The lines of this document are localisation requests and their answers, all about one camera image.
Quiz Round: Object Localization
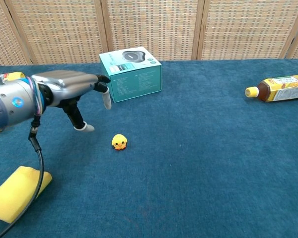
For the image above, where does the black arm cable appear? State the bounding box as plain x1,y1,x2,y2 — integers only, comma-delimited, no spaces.
0,115,45,238

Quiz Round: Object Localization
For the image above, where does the yellow sponge with green backing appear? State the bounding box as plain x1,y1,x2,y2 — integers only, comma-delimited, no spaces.
0,166,53,224

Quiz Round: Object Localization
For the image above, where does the yellow rubber duck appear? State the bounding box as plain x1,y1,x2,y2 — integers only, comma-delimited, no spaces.
111,133,128,151

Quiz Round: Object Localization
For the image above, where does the yellow and red can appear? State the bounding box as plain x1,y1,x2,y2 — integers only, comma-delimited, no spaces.
0,71,26,83

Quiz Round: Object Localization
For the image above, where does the teal cardboard product box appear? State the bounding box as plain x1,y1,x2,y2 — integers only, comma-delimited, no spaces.
99,46,163,103

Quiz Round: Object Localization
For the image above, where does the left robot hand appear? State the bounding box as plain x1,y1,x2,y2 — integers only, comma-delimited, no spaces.
31,69,112,132

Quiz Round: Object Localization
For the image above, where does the tea bottle with yellow label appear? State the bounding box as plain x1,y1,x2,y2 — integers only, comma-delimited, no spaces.
244,74,298,103

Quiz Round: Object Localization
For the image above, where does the woven wicker folding screen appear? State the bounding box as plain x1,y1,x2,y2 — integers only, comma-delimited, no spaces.
0,0,298,67

